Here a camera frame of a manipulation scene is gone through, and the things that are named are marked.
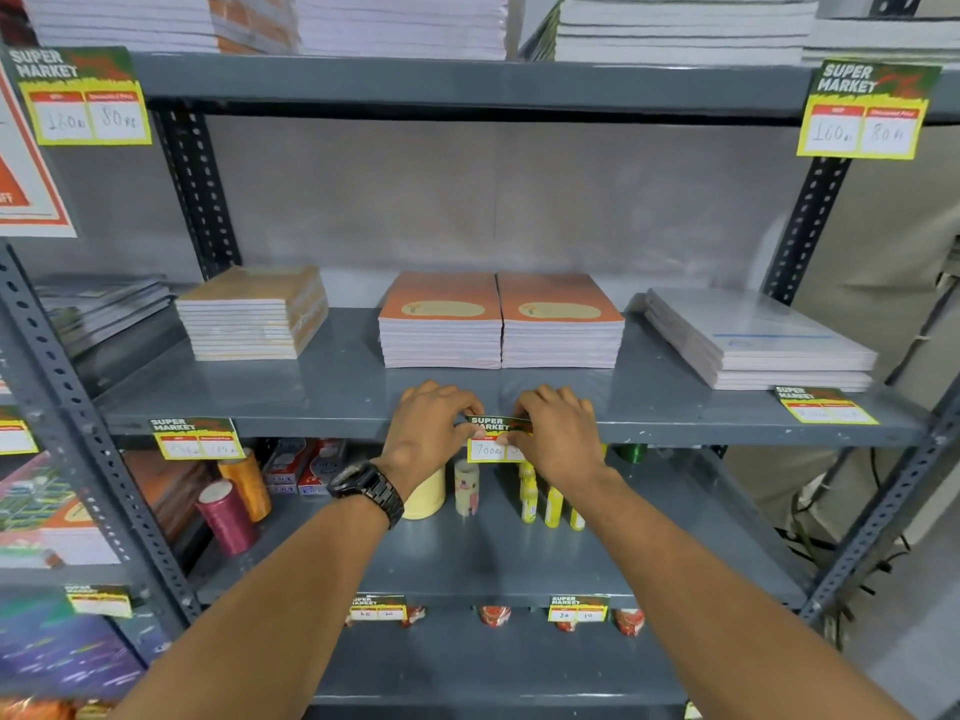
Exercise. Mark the person's left hand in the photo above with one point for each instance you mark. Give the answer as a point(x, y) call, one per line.
point(420, 434)

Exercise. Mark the person's right hand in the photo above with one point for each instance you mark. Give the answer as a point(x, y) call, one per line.
point(566, 442)

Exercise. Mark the person's right thumb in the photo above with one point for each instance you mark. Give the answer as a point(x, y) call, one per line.
point(517, 437)

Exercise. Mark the person's left thumb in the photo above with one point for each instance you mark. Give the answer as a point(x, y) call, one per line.
point(463, 434)

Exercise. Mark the green yellow price tag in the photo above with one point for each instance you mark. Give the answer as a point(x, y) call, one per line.
point(15, 436)
point(825, 407)
point(866, 112)
point(378, 609)
point(82, 97)
point(577, 609)
point(99, 601)
point(487, 448)
point(196, 440)

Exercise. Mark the person's left forearm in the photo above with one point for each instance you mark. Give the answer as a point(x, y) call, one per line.
point(285, 614)

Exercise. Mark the person's right forearm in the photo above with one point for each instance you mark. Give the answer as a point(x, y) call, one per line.
point(705, 614)

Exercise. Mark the white tape roll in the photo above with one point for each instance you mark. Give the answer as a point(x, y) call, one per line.
point(466, 488)

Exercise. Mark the yellow glue bottle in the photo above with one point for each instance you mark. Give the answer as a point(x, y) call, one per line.
point(576, 518)
point(528, 496)
point(553, 508)

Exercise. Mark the yellow tape roll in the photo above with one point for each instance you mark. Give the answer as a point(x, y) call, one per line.
point(426, 498)

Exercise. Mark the black wristwatch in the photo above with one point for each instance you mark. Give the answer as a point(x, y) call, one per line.
point(371, 487)

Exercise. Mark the stack of orange cover notebooks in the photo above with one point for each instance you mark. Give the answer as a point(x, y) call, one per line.
point(441, 322)
point(561, 322)

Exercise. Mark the green thread spool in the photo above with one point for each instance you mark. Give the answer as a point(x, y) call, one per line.
point(632, 452)

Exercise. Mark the grey slotted metal rack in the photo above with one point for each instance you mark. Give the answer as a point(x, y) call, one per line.
point(52, 382)
point(337, 389)

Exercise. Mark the red playing card box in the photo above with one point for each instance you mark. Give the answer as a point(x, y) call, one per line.
point(283, 466)
point(322, 468)

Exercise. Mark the red white small packet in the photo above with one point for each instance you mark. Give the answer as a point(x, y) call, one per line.
point(566, 626)
point(629, 622)
point(495, 616)
point(413, 616)

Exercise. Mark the orange thread spool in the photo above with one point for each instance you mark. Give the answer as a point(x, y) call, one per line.
point(247, 487)

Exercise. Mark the stack of tan cover notebooks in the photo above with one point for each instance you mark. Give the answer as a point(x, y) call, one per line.
point(251, 311)

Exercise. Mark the maroon thread spool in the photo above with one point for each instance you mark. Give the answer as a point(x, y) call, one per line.
point(226, 518)

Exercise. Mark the stack of white wrapped notebooks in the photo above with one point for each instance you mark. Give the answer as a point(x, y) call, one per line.
point(750, 341)

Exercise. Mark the stack of grey magazines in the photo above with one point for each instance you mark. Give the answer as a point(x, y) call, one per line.
point(101, 307)

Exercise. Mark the stack of colourful picture books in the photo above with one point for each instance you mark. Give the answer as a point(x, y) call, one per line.
point(67, 509)

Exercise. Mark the tall stack of white notebooks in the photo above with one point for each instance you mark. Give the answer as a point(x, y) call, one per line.
point(120, 18)
point(686, 29)
point(885, 43)
point(401, 22)

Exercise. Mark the stack of purple picture books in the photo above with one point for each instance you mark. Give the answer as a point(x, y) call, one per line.
point(60, 652)

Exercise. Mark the stack of orange spine notebooks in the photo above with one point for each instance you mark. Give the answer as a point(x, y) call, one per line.
point(255, 22)

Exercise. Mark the red white poster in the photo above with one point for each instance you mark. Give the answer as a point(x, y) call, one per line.
point(26, 179)

